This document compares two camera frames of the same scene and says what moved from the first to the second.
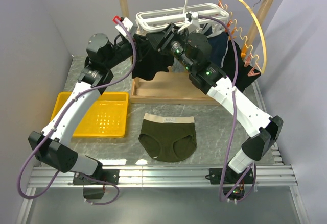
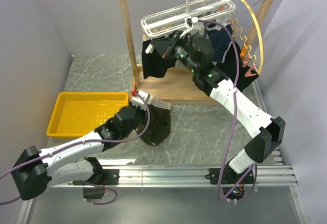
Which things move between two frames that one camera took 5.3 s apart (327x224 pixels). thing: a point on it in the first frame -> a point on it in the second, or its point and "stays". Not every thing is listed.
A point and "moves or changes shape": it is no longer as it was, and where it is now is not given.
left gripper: (141, 47) -> (143, 112)
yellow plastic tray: (107, 117) stays
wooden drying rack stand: (174, 87) stays
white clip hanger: (210, 13) moves or changes shape
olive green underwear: (168, 138) moves or changes shape
